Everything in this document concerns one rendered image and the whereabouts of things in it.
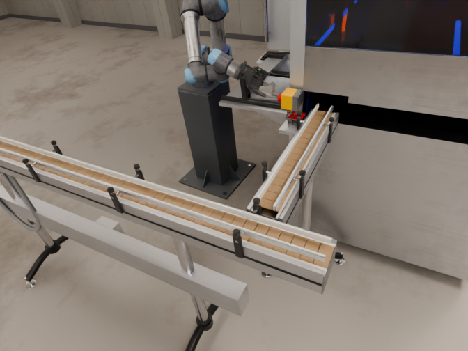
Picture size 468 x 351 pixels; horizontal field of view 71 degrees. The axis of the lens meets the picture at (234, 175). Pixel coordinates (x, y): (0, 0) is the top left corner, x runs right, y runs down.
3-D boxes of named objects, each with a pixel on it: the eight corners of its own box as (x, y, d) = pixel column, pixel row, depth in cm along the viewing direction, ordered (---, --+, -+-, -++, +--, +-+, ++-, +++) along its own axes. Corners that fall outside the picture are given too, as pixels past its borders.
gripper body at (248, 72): (262, 79, 142) (238, 65, 143) (255, 95, 148) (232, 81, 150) (269, 72, 147) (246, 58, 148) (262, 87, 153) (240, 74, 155)
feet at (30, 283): (92, 232, 232) (85, 219, 223) (31, 291, 200) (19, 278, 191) (84, 229, 236) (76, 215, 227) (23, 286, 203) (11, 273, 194)
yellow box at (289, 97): (301, 104, 149) (301, 89, 144) (296, 111, 144) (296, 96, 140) (285, 102, 152) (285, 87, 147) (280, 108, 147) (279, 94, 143)
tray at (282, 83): (321, 88, 176) (322, 81, 174) (305, 111, 159) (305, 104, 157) (263, 81, 191) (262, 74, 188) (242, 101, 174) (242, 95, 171)
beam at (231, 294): (249, 299, 135) (247, 283, 128) (240, 317, 130) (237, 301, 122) (13, 198, 201) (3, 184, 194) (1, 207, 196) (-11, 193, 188)
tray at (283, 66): (340, 64, 198) (341, 58, 196) (329, 82, 181) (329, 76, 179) (287, 59, 212) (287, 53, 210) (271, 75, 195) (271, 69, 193)
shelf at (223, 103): (342, 64, 203) (342, 60, 201) (306, 120, 157) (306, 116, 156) (269, 58, 222) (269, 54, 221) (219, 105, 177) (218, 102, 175)
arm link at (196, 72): (174, -13, 164) (183, 77, 154) (196, -15, 164) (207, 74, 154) (178, 4, 175) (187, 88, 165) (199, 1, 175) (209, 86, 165)
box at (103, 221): (125, 234, 167) (119, 221, 161) (118, 241, 163) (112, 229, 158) (107, 227, 171) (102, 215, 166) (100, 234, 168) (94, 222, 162)
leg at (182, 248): (218, 320, 167) (190, 216, 118) (209, 336, 161) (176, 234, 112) (203, 313, 170) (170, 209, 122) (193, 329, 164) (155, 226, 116)
